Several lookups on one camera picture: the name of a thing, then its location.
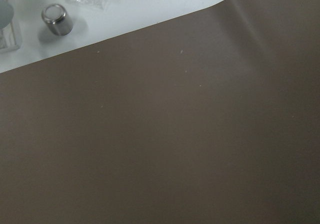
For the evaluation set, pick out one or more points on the metal cup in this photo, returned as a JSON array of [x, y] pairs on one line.
[[57, 19]]

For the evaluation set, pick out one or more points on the clear acrylic tray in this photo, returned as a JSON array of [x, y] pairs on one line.
[[10, 38]]

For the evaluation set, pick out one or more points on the grey cup lying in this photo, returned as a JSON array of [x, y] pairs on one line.
[[6, 13]]

